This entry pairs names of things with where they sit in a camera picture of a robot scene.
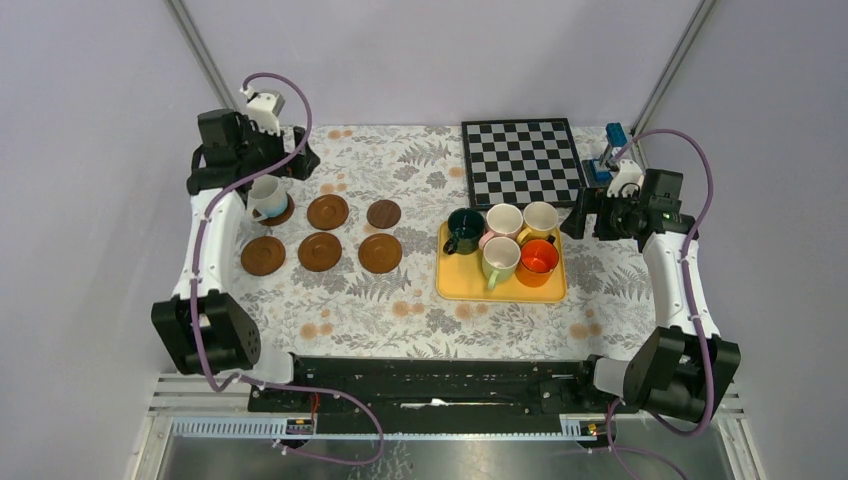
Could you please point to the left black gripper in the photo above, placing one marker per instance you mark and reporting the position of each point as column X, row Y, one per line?
column 299, row 166

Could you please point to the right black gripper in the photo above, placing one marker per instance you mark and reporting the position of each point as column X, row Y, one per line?
column 593, row 201

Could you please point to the yellow mug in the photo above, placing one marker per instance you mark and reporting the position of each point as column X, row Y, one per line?
column 540, row 219

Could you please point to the white mug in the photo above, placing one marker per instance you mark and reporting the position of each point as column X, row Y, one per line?
column 268, row 197

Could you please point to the orange mug black handle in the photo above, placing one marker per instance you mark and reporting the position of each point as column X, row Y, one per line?
column 539, row 258

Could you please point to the pink mug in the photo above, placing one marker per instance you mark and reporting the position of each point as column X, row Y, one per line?
column 502, row 220

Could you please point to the light green mug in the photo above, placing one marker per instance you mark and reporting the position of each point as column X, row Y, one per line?
column 501, row 256

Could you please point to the dark green mug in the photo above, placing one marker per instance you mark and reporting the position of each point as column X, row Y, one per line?
column 465, row 228

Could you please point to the brown coaster bottom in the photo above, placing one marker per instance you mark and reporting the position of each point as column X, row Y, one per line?
column 319, row 252

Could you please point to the yellow plastic tray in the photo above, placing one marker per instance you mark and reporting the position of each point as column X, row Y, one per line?
column 460, row 277

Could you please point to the dark wood grain coaster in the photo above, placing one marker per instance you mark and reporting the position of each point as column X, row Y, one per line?
column 384, row 214

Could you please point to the light brown coaster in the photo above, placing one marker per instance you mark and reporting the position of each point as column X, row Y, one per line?
column 380, row 253

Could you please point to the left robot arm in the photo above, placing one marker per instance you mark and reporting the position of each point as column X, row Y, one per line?
column 238, row 172

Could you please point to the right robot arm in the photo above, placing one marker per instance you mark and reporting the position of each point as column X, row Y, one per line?
column 684, row 367

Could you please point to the black white chessboard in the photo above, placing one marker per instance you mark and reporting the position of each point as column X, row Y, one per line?
column 518, row 162

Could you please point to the blue toy block structure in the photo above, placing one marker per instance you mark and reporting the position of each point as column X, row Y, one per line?
column 602, row 166

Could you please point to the floral tablecloth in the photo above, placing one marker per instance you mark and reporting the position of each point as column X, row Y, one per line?
column 349, row 311

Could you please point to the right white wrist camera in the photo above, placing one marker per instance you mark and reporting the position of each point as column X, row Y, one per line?
column 627, row 180

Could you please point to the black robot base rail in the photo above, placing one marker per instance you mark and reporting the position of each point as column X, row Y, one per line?
column 396, row 397

